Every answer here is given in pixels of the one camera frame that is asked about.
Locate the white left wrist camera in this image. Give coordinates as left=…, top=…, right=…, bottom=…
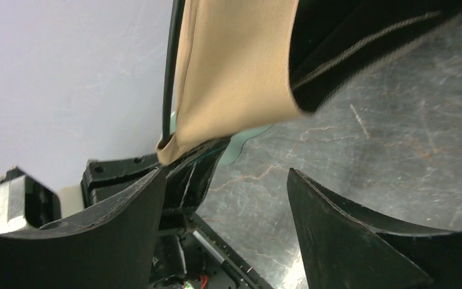
left=0, top=167, right=84, bottom=234

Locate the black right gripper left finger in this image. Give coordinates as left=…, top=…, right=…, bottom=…
left=0, top=169, right=166, bottom=288

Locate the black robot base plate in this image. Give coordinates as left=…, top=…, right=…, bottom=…
left=189, top=214, right=273, bottom=289

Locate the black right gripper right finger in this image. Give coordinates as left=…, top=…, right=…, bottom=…
left=287, top=169, right=462, bottom=288

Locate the mint green double pet bowl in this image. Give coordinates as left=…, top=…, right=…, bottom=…
left=162, top=111, right=272, bottom=166

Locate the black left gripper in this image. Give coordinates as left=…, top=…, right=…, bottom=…
left=80, top=135, right=232, bottom=289

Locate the beige fabric pet tent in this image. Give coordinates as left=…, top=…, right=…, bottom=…
left=157, top=1, right=462, bottom=164

